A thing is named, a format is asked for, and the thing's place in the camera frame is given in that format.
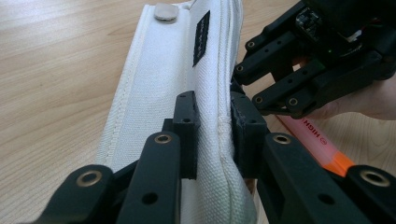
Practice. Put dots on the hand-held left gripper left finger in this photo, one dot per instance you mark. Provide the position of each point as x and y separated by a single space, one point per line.
185 137

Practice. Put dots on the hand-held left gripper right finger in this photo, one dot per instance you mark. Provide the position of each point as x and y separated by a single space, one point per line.
249 140

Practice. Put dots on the orange highlighter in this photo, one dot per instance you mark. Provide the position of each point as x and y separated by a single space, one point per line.
314 143

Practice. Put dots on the cream fabric pencil case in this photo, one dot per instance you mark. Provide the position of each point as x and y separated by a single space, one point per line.
149 93

